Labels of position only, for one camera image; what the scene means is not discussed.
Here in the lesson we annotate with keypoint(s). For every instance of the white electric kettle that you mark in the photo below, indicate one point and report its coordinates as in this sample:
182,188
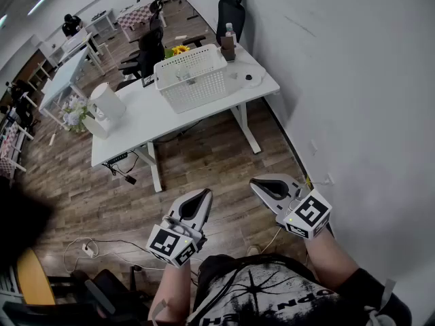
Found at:
108,100

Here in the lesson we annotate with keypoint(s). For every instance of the person's pale shoe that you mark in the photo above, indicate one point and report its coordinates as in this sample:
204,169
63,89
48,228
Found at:
253,250

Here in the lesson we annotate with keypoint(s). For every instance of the checkered table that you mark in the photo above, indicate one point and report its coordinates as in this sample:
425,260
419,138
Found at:
136,15
8,155

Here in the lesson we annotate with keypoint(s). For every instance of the person's left forearm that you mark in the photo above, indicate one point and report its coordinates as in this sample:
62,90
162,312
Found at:
170,284

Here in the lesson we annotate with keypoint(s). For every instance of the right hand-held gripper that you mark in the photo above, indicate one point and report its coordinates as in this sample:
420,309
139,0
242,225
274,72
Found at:
311,212

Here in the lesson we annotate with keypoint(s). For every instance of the blue white flower bouquet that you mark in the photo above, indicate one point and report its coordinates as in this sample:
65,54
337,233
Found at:
73,114

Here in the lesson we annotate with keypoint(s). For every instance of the small white bar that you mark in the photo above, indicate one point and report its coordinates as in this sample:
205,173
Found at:
52,140

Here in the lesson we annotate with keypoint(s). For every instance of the plastic drink bottle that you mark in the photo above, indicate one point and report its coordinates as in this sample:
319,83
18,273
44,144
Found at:
229,29

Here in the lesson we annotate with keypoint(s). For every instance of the black framed picture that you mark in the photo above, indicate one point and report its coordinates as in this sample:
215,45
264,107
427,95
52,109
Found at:
147,81

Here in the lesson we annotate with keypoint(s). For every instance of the white power strip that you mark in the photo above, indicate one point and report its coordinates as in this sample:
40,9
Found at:
87,250

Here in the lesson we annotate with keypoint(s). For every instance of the black power strip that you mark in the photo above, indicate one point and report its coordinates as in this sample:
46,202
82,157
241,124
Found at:
117,158

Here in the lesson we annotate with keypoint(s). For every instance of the white low shelf table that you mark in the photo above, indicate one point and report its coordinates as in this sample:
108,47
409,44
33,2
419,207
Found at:
102,17

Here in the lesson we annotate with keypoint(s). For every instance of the black power adapter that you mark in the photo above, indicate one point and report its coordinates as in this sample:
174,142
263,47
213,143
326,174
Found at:
130,179

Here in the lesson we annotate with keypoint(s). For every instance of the small glass jar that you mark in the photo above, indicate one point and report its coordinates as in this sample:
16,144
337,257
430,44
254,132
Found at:
185,75

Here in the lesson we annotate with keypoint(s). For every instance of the black swivel chair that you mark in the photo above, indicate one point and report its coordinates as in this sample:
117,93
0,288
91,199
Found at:
108,284

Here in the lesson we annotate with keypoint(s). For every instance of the white desk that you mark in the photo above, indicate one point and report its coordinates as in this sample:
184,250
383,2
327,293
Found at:
78,41

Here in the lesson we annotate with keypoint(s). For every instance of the white ribbed vase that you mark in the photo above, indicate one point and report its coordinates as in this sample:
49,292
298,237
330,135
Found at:
96,129

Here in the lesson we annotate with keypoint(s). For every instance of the black wide-headrest office chair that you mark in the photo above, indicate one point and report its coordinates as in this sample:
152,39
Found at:
231,15

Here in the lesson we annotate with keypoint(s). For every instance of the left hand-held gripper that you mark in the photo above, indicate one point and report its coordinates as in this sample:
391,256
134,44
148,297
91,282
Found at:
164,241

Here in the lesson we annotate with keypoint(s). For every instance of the brown cardboard holder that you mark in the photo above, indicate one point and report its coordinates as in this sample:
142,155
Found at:
227,48

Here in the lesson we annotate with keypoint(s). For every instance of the white plastic basket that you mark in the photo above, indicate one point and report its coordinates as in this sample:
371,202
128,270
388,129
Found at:
197,90

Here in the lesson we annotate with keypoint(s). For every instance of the sunflower bouquet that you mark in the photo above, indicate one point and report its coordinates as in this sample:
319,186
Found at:
180,49

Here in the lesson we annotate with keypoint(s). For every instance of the person's right forearm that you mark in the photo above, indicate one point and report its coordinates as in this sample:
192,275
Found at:
326,263

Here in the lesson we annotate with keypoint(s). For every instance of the pale blue table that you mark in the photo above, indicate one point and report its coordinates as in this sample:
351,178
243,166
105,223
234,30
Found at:
64,76

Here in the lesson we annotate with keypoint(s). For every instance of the person's printed t-shirt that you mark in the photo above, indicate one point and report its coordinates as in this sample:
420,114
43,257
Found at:
272,294

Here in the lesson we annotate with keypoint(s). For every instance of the yellow wooden chair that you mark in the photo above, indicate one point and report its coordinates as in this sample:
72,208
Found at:
34,277

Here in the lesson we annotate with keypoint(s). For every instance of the black desk chair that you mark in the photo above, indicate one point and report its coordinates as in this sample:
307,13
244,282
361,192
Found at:
25,114

